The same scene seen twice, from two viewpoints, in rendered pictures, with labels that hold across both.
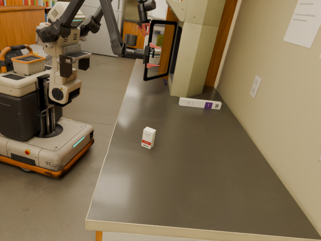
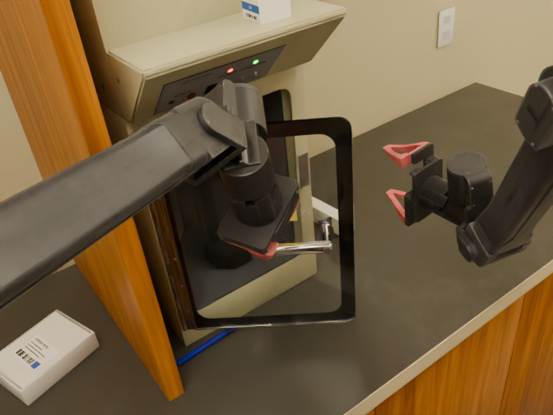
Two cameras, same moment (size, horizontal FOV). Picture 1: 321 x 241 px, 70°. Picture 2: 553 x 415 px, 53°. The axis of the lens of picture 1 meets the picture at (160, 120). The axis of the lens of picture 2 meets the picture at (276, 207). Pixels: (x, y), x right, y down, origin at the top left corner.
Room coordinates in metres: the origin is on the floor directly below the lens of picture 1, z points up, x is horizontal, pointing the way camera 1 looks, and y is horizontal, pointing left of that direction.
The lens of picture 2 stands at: (1.94, 0.74, 1.73)
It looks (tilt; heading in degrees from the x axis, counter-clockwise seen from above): 34 degrees down; 244
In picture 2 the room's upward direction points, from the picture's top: 7 degrees counter-clockwise
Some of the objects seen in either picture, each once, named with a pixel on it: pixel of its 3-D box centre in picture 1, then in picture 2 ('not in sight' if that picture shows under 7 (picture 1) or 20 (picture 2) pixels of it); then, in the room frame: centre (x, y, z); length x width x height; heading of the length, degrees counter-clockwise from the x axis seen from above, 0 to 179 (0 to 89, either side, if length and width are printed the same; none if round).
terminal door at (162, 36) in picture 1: (160, 50); (258, 237); (1.66, 0.09, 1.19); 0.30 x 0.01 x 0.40; 149
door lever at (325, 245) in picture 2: not in sight; (304, 241); (1.61, 0.15, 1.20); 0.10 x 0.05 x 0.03; 149
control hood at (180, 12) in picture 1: (174, 10); (236, 63); (1.63, 0.04, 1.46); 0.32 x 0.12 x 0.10; 6
